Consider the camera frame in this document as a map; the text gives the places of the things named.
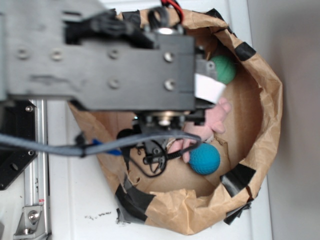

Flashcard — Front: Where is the green foam ball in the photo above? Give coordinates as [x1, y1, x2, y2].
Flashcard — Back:
[210, 55, 237, 85]

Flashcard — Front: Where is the brown paper bag tray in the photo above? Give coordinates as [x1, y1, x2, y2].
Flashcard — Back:
[67, 8, 284, 236]

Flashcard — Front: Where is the blue foam ball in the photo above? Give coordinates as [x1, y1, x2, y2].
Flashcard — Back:
[189, 143, 221, 175]

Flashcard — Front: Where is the aluminium extrusion rail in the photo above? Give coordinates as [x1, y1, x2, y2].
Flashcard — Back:
[12, 99, 52, 240]

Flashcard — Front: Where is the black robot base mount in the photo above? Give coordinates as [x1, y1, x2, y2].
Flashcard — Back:
[0, 100, 37, 191]

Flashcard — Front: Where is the red wire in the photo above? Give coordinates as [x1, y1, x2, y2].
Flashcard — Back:
[159, 0, 185, 26]

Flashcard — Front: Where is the black thin cable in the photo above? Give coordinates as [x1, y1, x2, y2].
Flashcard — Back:
[122, 139, 201, 178]

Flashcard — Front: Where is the pink plush bunny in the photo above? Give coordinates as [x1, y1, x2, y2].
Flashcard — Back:
[167, 97, 232, 154]

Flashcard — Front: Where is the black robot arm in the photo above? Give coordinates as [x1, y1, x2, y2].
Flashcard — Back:
[0, 0, 225, 126]

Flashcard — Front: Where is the grey cable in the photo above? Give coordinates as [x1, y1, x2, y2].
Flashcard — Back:
[0, 131, 202, 158]

